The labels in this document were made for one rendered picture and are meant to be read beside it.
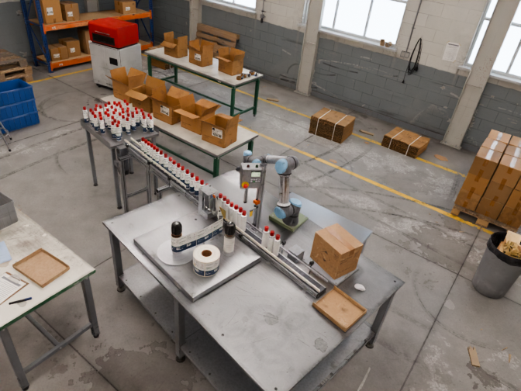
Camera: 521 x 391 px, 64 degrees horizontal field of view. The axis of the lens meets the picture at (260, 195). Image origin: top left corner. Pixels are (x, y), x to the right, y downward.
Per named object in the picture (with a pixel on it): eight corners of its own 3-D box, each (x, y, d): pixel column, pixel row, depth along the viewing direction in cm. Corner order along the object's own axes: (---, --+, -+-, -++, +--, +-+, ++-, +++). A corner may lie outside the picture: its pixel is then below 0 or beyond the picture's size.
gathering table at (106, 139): (90, 184, 542) (79, 119, 489) (132, 170, 580) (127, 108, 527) (118, 211, 501) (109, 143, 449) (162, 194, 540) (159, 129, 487)
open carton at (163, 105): (146, 119, 540) (144, 91, 519) (170, 108, 572) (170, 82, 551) (167, 128, 524) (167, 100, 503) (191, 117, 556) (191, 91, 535)
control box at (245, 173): (239, 182, 345) (240, 162, 334) (259, 181, 348) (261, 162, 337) (240, 188, 337) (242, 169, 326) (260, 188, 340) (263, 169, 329)
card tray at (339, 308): (312, 306, 303) (312, 302, 300) (333, 288, 318) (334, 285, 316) (345, 332, 286) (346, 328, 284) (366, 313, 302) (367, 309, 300)
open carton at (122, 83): (105, 98, 582) (102, 71, 561) (131, 90, 614) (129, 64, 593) (125, 105, 566) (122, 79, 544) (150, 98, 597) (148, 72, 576)
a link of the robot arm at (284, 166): (294, 216, 364) (296, 157, 343) (282, 222, 355) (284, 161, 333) (284, 212, 372) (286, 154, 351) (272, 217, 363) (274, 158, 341)
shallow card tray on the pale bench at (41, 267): (12, 268, 308) (12, 264, 306) (41, 250, 325) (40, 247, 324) (42, 288, 295) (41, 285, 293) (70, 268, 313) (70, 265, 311)
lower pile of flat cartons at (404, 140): (380, 145, 721) (383, 134, 709) (392, 136, 757) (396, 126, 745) (415, 159, 690) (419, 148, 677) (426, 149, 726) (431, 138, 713)
